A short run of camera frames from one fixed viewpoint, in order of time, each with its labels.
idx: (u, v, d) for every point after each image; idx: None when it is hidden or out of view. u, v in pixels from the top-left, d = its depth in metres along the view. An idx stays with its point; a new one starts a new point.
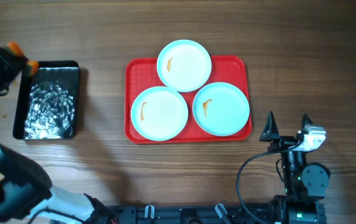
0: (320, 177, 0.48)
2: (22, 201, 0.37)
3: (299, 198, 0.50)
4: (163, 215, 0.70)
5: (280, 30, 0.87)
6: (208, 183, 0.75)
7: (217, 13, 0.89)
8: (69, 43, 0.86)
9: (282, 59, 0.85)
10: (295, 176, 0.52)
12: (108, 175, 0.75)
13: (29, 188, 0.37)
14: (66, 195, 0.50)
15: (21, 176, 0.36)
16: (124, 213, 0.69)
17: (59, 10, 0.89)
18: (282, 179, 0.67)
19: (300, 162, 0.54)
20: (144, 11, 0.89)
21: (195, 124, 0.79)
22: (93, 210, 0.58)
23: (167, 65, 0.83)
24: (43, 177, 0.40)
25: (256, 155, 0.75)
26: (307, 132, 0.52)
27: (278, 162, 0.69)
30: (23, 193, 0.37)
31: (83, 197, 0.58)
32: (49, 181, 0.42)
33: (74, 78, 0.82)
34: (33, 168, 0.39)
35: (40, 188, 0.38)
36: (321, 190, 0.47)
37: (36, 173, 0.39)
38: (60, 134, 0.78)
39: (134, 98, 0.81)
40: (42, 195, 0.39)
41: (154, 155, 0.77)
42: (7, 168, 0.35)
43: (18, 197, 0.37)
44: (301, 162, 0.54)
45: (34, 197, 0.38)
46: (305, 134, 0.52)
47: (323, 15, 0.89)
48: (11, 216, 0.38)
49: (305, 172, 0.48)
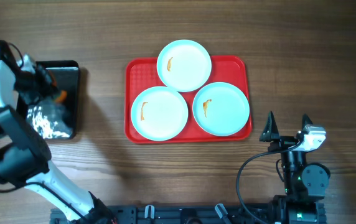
0: (320, 177, 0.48)
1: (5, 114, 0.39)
2: (19, 163, 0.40)
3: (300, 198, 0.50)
4: (163, 215, 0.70)
5: (280, 30, 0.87)
6: (208, 183, 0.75)
7: (217, 13, 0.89)
8: (69, 43, 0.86)
9: (282, 58, 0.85)
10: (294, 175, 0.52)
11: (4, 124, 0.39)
12: (108, 175, 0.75)
13: (29, 154, 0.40)
14: (67, 182, 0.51)
15: (20, 139, 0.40)
16: (124, 213, 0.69)
17: (59, 10, 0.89)
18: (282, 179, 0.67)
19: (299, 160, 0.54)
20: (144, 11, 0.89)
21: (195, 124, 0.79)
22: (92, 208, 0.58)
23: (167, 65, 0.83)
24: (42, 147, 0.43)
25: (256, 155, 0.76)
26: (307, 132, 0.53)
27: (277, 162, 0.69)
30: (22, 157, 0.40)
31: (86, 193, 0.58)
32: (48, 156, 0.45)
33: (73, 78, 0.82)
34: (36, 139, 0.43)
35: (38, 158, 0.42)
36: (320, 190, 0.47)
37: (37, 142, 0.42)
38: (58, 135, 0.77)
39: (134, 98, 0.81)
40: (37, 162, 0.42)
41: (154, 155, 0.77)
42: (13, 130, 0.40)
43: (18, 160, 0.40)
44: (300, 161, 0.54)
45: (32, 164, 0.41)
46: (305, 134, 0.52)
47: (323, 15, 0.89)
48: (8, 177, 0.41)
49: (306, 172, 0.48)
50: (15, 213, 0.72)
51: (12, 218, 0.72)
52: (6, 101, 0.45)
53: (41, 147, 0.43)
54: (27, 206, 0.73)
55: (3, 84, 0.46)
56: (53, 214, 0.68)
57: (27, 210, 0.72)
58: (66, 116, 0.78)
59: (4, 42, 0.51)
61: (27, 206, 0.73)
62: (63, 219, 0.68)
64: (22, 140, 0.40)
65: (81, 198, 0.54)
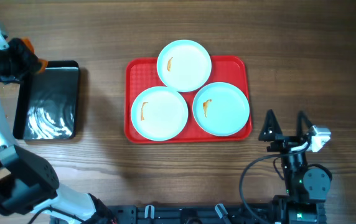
0: (322, 181, 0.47)
1: (10, 155, 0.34)
2: (28, 198, 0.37)
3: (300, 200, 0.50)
4: (163, 215, 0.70)
5: (280, 30, 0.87)
6: (208, 183, 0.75)
7: (217, 13, 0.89)
8: (69, 43, 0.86)
9: (282, 58, 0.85)
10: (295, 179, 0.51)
11: (9, 165, 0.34)
12: (108, 175, 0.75)
13: (38, 188, 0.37)
14: (73, 196, 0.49)
15: (29, 176, 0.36)
16: (124, 213, 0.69)
17: (59, 10, 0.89)
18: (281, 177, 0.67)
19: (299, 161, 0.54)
20: (144, 11, 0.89)
21: (195, 124, 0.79)
22: (94, 211, 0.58)
23: (167, 65, 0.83)
24: (51, 175, 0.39)
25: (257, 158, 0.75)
26: (313, 134, 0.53)
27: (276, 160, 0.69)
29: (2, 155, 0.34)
30: (32, 192, 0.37)
31: (86, 197, 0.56)
32: (57, 181, 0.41)
33: (73, 78, 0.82)
34: (44, 168, 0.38)
35: (48, 190, 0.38)
36: (322, 194, 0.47)
37: (45, 174, 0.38)
38: (59, 135, 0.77)
39: (134, 98, 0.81)
40: (47, 193, 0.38)
41: (154, 155, 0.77)
42: (20, 170, 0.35)
43: (27, 195, 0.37)
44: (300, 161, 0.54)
45: (42, 196, 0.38)
46: (312, 136, 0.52)
47: (323, 15, 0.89)
48: (15, 210, 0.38)
49: (308, 175, 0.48)
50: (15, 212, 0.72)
51: (12, 218, 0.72)
52: (5, 131, 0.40)
53: (49, 177, 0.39)
54: None
55: None
56: (53, 214, 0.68)
57: (27, 210, 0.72)
58: (67, 116, 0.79)
59: None
61: None
62: (63, 219, 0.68)
64: (30, 177, 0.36)
65: (86, 208, 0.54)
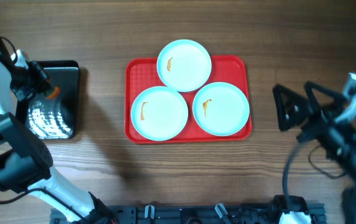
0: None
1: (5, 121, 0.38)
2: (21, 169, 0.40)
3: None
4: (163, 215, 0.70)
5: (280, 30, 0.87)
6: (208, 183, 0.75)
7: (217, 13, 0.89)
8: (69, 43, 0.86)
9: (282, 58, 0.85)
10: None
11: (5, 132, 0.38)
12: (108, 175, 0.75)
13: (31, 160, 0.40)
14: (68, 185, 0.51)
15: (22, 146, 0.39)
16: (124, 213, 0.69)
17: (60, 10, 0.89)
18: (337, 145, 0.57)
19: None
20: (144, 11, 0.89)
21: (195, 124, 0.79)
22: (93, 209, 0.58)
23: (167, 65, 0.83)
24: (44, 154, 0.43)
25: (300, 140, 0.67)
26: None
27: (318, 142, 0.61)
29: None
30: (24, 164, 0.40)
31: (86, 193, 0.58)
32: (50, 162, 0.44)
33: (73, 78, 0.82)
34: (37, 145, 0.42)
35: (40, 165, 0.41)
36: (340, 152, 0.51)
37: (38, 149, 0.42)
38: (58, 134, 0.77)
39: (134, 98, 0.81)
40: (39, 168, 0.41)
41: (154, 155, 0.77)
42: (14, 137, 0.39)
43: (18, 167, 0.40)
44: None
45: (33, 171, 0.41)
46: None
47: (323, 15, 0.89)
48: (9, 185, 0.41)
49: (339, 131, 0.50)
50: (15, 213, 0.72)
51: (12, 218, 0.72)
52: (5, 107, 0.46)
53: (42, 153, 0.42)
54: (27, 206, 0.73)
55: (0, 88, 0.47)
56: (53, 214, 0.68)
57: (27, 210, 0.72)
58: (66, 115, 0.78)
59: None
61: (27, 206, 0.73)
62: (63, 219, 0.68)
64: (23, 147, 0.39)
65: (83, 200, 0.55)
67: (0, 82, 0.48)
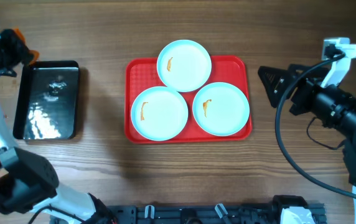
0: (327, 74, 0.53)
1: (12, 158, 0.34)
2: (27, 196, 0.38)
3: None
4: (163, 215, 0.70)
5: (281, 29, 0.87)
6: (208, 183, 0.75)
7: (217, 13, 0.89)
8: (69, 43, 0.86)
9: (282, 58, 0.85)
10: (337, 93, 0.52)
11: (10, 168, 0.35)
12: (108, 175, 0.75)
13: (38, 188, 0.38)
14: (72, 197, 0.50)
15: (30, 177, 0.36)
16: (124, 213, 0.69)
17: (60, 10, 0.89)
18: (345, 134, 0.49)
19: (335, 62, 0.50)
20: (144, 11, 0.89)
21: (195, 124, 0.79)
22: (94, 211, 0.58)
23: (167, 65, 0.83)
24: (51, 176, 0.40)
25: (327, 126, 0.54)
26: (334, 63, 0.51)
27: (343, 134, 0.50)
29: (3, 158, 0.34)
30: (31, 193, 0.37)
31: (86, 196, 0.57)
32: (56, 180, 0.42)
33: (73, 79, 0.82)
34: (43, 169, 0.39)
35: (48, 189, 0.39)
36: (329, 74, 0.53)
37: (45, 173, 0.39)
38: (59, 135, 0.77)
39: (134, 98, 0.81)
40: (46, 192, 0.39)
41: (154, 156, 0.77)
42: (22, 171, 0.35)
43: (25, 196, 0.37)
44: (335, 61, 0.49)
45: (40, 195, 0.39)
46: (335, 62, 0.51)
47: (324, 15, 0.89)
48: (14, 208, 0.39)
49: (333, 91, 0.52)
50: (15, 213, 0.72)
51: (12, 218, 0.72)
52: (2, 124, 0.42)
53: (48, 176, 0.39)
54: None
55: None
56: None
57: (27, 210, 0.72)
58: (66, 116, 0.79)
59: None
61: None
62: (63, 219, 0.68)
64: (30, 178, 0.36)
65: (85, 208, 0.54)
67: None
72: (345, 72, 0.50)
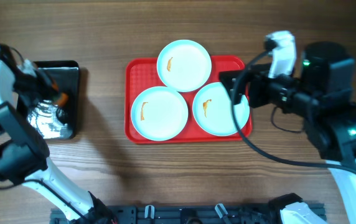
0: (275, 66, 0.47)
1: (2, 110, 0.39)
2: (17, 160, 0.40)
3: (328, 60, 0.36)
4: (163, 215, 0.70)
5: (280, 30, 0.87)
6: (208, 183, 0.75)
7: (217, 13, 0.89)
8: (69, 43, 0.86)
9: None
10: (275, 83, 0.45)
11: (2, 121, 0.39)
12: (108, 175, 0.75)
13: (27, 150, 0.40)
14: (66, 181, 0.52)
15: (20, 135, 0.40)
16: (124, 213, 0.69)
17: (60, 10, 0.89)
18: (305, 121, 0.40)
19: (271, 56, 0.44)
20: (144, 11, 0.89)
21: (195, 124, 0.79)
22: (93, 206, 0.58)
23: (167, 65, 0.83)
24: (42, 145, 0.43)
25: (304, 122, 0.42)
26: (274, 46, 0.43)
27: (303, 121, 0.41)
29: None
30: (20, 154, 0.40)
31: (85, 192, 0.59)
32: (48, 152, 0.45)
33: (73, 79, 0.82)
34: (35, 136, 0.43)
35: (37, 155, 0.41)
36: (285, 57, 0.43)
37: (35, 139, 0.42)
38: (58, 135, 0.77)
39: (134, 98, 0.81)
40: (36, 159, 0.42)
41: (154, 155, 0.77)
42: (10, 126, 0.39)
43: (15, 158, 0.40)
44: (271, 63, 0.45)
45: (30, 162, 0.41)
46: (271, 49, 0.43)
47: (323, 15, 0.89)
48: (7, 175, 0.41)
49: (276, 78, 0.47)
50: (15, 213, 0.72)
51: (12, 218, 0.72)
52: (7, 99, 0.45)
53: (39, 144, 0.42)
54: (27, 206, 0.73)
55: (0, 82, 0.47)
56: (53, 214, 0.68)
57: (27, 210, 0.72)
58: (66, 116, 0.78)
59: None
61: (27, 206, 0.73)
62: (63, 219, 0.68)
64: (19, 135, 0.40)
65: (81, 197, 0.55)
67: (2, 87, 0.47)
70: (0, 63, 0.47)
72: (292, 60, 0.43)
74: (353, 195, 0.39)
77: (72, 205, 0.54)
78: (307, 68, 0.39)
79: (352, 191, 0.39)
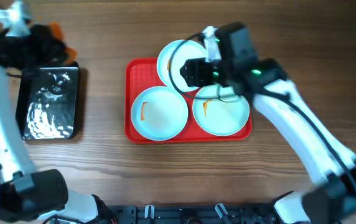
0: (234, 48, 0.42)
1: (23, 184, 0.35)
2: (35, 212, 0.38)
3: None
4: (163, 215, 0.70)
5: (280, 30, 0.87)
6: (208, 183, 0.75)
7: (217, 13, 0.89)
8: (69, 43, 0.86)
9: (282, 58, 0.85)
10: (246, 71, 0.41)
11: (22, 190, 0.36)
12: (108, 175, 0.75)
13: (45, 206, 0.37)
14: (79, 203, 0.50)
15: (38, 196, 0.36)
16: (124, 213, 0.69)
17: (59, 9, 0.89)
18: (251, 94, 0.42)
19: (239, 51, 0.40)
20: (144, 11, 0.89)
21: (195, 124, 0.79)
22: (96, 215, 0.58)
23: (167, 65, 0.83)
24: (60, 191, 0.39)
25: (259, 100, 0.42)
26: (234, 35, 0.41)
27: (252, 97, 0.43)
29: (18, 185, 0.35)
30: (38, 209, 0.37)
31: (89, 201, 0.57)
32: (66, 195, 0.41)
33: (74, 79, 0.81)
34: (52, 186, 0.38)
35: (53, 206, 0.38)
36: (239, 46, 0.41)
37: (53, 193, 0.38)
38: (58, 135, 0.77)
39: (134, 98, 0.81)
40: (53, 207, 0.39)
41: (154, 155, 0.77)
42: (30, 193, 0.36)
43: (33, 211, 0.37)
44: (246, 49, 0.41)
45: (46, 210, 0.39)
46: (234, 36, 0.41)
47: (323, 15, 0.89)
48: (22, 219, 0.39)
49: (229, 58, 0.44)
50: None
51: None
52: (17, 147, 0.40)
53: (57, 195, 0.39)
54: None
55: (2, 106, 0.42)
56: None
57: None
58: (66, 116, 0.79)
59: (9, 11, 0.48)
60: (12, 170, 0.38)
61: None
62: None
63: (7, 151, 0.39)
64: (38, 197, 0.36)
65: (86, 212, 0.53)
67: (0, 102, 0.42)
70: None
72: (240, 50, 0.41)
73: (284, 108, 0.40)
74: (294, 135, 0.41)
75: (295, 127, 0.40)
77: (77, 219, 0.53)
78: (243, 64, 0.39)
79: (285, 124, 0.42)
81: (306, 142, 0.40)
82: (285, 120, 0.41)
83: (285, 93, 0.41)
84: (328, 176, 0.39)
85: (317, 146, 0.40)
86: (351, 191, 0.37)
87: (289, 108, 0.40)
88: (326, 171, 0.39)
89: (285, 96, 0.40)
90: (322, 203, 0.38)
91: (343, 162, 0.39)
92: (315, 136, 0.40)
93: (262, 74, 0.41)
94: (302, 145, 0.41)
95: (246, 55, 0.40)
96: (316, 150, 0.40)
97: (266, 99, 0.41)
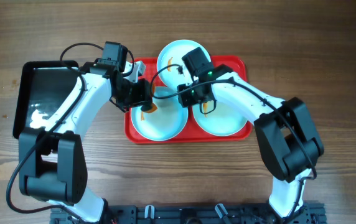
0: (200, 64, 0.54)
1: (68, 143, 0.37)
2: (50, 191, 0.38)
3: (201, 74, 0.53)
4: (163, 215, 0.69)
5: (280, 30, 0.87)
6: (208, 183, 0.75)
7: (217, 13, 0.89)
8: (68, 43, 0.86)
9: (282, 58, 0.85)
10: (206, 77, 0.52)
11: (61, 153, 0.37)
12: (108, 175, 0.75)
13: (63, 189, 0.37)
14: (86, 202, 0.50)
15: (65, 168, 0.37)
16: (124, 213, 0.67)
17: (60, 9, 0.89)
18: (231, 96, 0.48)
19: (200, 65, 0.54)
20: (144, 11, 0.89)
21: (195, 124, 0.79)
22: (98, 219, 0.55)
23: (167, 65, 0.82)
24: (78, 188, 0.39)
25: (234, 96, 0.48)
26: (196, 57, 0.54)
27: (236, 101, 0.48)
29: (62, 141, 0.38)
30: (56, 188, 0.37)
31: (99, 203, 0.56)
32: (79, 198, 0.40)
33: None
34: (79, 175, 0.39)
35: (66, 198, 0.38)
36: (200, 63, 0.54)
37: (77, 180, 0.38)
38: None
39: None
40: (64, 199, 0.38)
41: (154, 155, 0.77)
42: (64, 163, 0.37)
43: (50, 188, 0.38)
44: (205, 62, 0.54)
45: (57, 197, 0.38)
46: (196, 58, 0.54)
47: (323, 15, 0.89)
48: (34, 195, 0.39)
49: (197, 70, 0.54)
50: (15, 213, 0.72)
51: (12, 218, 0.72)
52: (80, 126, 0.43)
53: (77, 188, 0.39)
54: (27, 205, 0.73)
55: (94, 102, 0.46)
56: (53, 214, 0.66)
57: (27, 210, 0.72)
58: None
59: (125, 47, 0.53)
60: (69, 127, 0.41)
61: (27, 206, 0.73)
62: (63, 219, 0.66)
63: (74, 119, 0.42)
64: (65, 173, 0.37)
65: (91, 212, 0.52)
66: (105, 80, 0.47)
67: (94, 105, 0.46)
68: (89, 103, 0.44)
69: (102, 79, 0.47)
70: (107, 81, 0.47)
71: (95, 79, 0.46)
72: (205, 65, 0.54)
73: (228, 88, 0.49)
74: (235, 101, 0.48)
75: (234, 95, 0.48)
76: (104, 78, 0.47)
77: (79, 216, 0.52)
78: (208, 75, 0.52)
79: (229, 96, 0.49)
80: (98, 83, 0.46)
81: (240, 100, 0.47)
82: (230, 94, 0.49)
83: (229, 78, 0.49)
84: (259, 116, 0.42)
85: (251, 102, 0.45)
86: (287, 125, 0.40)
87: (233, 86, 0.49)
88: (258, 115, 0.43)
89: (229, 79, 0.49)
90: (264, 140, 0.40)
91: (272, 104, 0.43)
92: (250, 96, 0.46)
93: (215, 74, 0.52)
94: (241, 106, 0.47)
95: (206, 66, 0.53)
96: (249, 103, 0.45)
97: (216, 86, 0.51)
